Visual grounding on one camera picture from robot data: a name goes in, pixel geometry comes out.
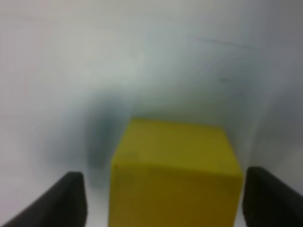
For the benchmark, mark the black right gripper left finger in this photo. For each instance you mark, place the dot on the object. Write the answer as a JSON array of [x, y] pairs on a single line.
[[63, 205]]

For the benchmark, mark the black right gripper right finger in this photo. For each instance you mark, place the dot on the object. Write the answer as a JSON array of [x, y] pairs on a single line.
[[269, 202]]

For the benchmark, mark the yellow cube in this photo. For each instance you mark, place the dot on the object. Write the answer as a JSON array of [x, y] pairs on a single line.
[[172, 174]]

